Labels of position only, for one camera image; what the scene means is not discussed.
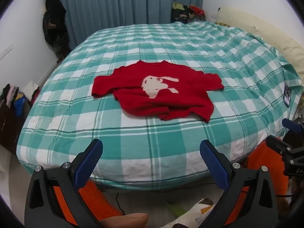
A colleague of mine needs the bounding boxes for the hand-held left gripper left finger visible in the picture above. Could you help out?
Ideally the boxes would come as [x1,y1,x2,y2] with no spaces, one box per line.
[24,139,103,228]

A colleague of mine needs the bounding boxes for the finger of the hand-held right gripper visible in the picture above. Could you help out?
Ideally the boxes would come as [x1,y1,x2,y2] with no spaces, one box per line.
[265,135,295,158]
[282,118,304,134]

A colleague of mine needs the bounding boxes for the green checked bed sheet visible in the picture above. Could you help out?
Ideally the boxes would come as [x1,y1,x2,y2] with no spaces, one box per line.
[16,21,304,191]

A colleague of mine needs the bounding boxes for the black cable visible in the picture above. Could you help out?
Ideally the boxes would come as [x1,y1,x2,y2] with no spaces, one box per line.
[115,192,125,216]

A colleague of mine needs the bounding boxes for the white patterned bag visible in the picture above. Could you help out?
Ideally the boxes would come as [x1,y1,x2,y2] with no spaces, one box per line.
[166,198,223,228]

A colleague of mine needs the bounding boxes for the person's left hand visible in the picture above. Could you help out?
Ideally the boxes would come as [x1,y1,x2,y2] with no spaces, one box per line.
[100,213,150,228]

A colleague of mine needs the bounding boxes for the blue curtain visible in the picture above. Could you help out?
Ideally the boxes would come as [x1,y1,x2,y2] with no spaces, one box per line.
[50,0,205,49]

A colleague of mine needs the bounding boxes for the pile of colourful clothes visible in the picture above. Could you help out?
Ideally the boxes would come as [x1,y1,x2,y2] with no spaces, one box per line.
[171,2,206,25]

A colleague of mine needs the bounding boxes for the dark wooden cabinet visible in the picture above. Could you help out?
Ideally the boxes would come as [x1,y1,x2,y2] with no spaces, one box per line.
[0,99,30,149]

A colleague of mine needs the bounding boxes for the heap of mixed clothes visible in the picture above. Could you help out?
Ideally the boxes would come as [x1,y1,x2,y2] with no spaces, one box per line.
[0,84,40,117]

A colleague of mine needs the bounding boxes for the black hanging clothes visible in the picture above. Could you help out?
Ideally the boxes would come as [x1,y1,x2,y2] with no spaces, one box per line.
[42,0,72,63]

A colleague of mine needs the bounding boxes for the red sweater with rabbit print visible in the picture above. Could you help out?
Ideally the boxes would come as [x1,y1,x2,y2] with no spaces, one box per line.
[92,60,225,123]

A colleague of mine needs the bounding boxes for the orange pants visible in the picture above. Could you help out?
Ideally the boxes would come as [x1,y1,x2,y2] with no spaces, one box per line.
[51,142,296,228]

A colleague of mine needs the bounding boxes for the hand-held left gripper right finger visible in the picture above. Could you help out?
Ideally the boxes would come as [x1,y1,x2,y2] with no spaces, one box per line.
[200,139,278,228]

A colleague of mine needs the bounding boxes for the cream padded headboard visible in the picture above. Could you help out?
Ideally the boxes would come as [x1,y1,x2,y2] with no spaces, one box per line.
[215,6,304,74]

